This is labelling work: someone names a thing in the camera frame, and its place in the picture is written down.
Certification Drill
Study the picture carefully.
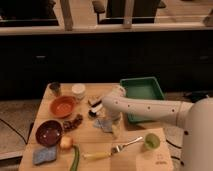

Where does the yellow handled fork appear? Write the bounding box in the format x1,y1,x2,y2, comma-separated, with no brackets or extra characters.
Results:
83,136,143,160

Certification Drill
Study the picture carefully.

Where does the white cup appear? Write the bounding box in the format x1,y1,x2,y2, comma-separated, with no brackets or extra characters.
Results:
72,83,86,99

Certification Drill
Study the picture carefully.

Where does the blue sponge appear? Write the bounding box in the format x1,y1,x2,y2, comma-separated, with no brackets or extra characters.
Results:
32,146,57,165

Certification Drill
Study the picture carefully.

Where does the small blue-grey towel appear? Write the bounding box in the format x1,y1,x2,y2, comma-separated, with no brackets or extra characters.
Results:
93,118,112,133

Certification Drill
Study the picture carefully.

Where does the dark red bowl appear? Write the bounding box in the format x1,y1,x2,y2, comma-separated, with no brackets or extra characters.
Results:
35,120,62,147

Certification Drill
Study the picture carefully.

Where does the orange bowl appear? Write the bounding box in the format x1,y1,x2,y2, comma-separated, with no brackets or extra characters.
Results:
49,96,76,118

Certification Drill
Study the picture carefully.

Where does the black and white brush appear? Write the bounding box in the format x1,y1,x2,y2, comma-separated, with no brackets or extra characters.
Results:
89,104,103,117

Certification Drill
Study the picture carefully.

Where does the brown nut cluster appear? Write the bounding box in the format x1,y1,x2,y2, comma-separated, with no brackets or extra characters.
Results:
63,114,83,132

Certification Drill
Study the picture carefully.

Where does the yellow onion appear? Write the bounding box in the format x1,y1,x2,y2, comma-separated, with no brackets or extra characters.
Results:
60,136,73,150

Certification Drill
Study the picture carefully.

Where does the green plastic tray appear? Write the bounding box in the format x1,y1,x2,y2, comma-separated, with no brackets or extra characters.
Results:
119,76,165,125

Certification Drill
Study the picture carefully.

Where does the green cup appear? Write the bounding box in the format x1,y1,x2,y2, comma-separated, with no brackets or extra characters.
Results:
144,133,160,150

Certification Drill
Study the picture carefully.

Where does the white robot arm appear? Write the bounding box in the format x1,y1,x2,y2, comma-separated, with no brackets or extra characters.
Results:
102,86,213,171

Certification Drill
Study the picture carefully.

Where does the wooden cutting board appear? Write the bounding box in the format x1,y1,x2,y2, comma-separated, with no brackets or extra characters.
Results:
110,128,173,171

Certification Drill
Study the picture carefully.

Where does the dark handled brush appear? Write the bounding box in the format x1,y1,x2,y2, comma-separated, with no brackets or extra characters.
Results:
88,96,101,106

